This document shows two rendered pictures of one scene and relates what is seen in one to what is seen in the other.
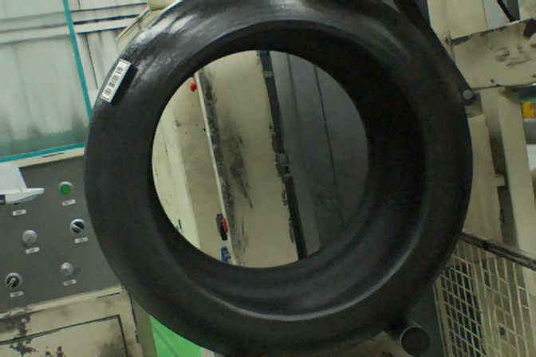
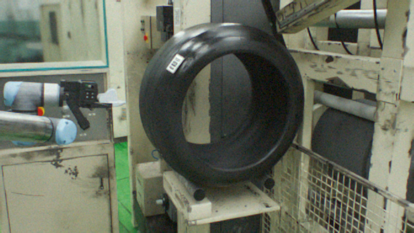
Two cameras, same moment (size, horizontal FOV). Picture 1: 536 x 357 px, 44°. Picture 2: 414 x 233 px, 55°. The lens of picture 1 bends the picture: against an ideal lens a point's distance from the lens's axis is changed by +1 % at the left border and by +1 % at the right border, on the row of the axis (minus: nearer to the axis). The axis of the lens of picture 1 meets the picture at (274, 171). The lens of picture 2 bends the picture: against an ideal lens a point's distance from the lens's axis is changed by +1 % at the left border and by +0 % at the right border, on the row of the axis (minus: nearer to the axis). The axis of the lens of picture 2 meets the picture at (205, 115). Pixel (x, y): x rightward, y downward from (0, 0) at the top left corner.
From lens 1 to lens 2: 0.55 m
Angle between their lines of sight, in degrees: 14
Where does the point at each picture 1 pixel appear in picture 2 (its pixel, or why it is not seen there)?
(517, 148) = (309, 105)
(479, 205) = not seen: hidden behind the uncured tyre
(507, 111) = (308, 88)
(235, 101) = not seen: hidden behind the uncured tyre
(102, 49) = not seen: outside the picture
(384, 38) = (283, 62)
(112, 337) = (102, 164)
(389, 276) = (266, 158)
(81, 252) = (91, 120)
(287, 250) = (206, 136)
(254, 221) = (194, 121)
